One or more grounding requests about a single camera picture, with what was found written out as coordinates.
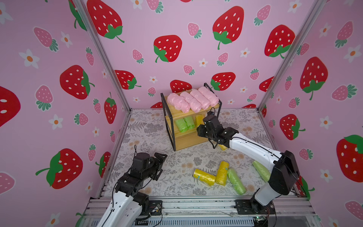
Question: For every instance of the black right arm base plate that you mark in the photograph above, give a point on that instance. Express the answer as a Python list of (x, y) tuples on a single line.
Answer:
[(246, 207)]

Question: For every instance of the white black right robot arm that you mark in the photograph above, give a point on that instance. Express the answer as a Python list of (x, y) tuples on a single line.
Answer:
[(282, 165)]

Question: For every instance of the yellow trash bag roll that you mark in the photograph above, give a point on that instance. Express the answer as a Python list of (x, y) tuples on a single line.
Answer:
[(223, 148), (221, 176), (199, 120), (204, 177)]

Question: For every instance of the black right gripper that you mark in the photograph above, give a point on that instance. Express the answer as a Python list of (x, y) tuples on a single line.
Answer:
[(206, 130)]

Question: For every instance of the three-tier wooden shelf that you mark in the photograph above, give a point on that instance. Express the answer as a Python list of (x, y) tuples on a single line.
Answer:
[(189, 138)]

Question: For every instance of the aluminium corner post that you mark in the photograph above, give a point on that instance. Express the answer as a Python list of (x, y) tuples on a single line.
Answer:
[(306, 26), (82, 9)]

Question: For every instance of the left aluminium corner post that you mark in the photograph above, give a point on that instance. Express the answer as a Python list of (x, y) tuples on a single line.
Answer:
[(82, 9)]

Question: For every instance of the right aluminium corner post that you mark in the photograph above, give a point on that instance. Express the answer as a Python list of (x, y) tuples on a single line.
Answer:
[(306, 26)]

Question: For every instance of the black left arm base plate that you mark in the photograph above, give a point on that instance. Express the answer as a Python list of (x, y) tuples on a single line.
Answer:
[(152, 208)]

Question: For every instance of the green trash bag roll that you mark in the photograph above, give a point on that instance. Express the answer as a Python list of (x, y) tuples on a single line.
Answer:
[(181, 125), (189, 122), (263, 171), (236, 182)]

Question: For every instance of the pink trash bag roll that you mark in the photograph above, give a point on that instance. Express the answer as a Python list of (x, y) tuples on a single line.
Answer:
[(209, 95), (195, 105), (178, 102), (205, 103)]

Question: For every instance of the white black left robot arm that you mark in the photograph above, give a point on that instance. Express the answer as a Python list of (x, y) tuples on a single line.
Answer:
[(128, 205)]

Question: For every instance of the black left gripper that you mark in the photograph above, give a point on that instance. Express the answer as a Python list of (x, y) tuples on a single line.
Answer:
[(157, 164)]

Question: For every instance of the aluminium frame rail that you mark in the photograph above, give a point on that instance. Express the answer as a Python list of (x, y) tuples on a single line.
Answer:
[(285, 211)]

